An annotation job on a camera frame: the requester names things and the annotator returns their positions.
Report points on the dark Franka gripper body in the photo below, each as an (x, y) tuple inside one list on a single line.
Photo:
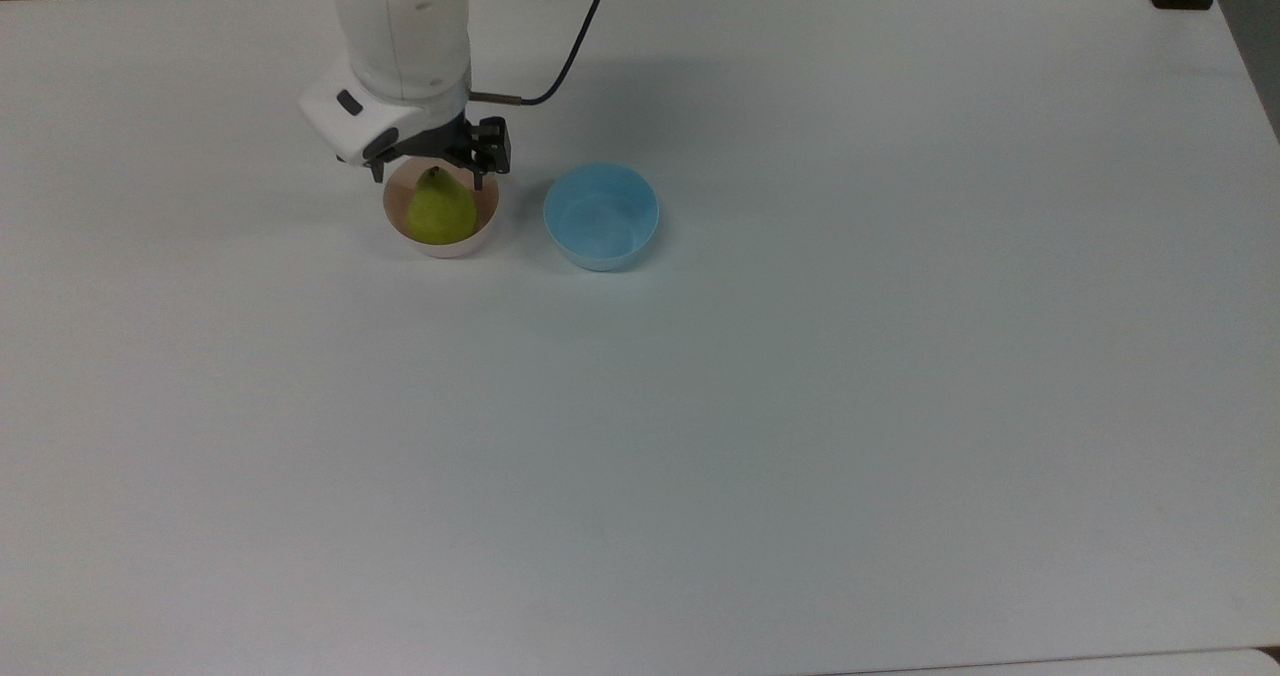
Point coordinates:
[(355, 121)]

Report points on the pink plastic bowl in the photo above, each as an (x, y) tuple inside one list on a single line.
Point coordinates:
[(440, 249)]

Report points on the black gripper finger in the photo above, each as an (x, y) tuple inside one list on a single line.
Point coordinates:
[(490, 146), (378, 168)]

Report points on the green pear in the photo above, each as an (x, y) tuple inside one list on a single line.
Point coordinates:
[(441, 211)]

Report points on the blue plastic bowl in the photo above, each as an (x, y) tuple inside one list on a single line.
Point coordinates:
[(600, 221)]

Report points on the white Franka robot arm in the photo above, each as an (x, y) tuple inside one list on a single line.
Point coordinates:
[(400, 26)]

